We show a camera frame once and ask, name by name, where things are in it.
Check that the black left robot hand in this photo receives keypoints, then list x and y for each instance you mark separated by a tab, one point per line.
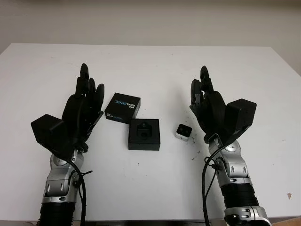
77	113

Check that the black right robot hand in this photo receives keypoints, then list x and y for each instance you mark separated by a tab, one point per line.
211	110

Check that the small silver depth camera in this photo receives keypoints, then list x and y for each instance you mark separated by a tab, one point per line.
183	131

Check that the black RealSense box lid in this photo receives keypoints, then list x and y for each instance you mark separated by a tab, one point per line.
122	106

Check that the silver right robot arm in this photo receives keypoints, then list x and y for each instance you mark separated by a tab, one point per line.
237	169

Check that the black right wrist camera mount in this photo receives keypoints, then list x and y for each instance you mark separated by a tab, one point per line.
242	113

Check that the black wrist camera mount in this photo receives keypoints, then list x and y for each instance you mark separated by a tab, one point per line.
242	113
47	131

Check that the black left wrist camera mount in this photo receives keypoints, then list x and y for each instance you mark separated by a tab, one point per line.
47	131

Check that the black camera box base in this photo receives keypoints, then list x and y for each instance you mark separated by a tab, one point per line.
143	146

